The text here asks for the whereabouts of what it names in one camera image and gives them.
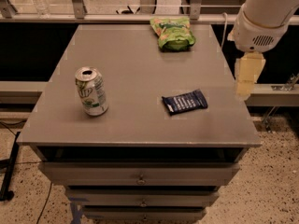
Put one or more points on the middle grey drawer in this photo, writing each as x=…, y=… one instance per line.
x=142, y=197

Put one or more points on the white green 7up can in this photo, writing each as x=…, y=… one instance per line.
x=90, y=85

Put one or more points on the bottom grey drawer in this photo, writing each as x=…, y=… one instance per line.
x=147, y=213

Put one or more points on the dark blue snack packet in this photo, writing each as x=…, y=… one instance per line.
x=185, y=102

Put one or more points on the top grey drawer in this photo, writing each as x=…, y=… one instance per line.
x=139, y=174

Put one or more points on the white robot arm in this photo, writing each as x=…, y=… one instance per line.
x=270, y=13

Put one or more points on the grey drawer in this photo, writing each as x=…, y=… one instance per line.
x=147, y=213
x=139, y=174
x=142, y=197

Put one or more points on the green chip bag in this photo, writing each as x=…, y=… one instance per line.
x=173, y=34

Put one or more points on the grey drawer cabinet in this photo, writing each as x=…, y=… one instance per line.
x=137, y=128

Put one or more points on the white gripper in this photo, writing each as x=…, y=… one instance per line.
x=253, y=36

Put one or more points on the black floor stand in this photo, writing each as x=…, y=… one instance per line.
x=8, y=165

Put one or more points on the blue tape on floor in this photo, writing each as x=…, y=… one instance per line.
x=77, y=216

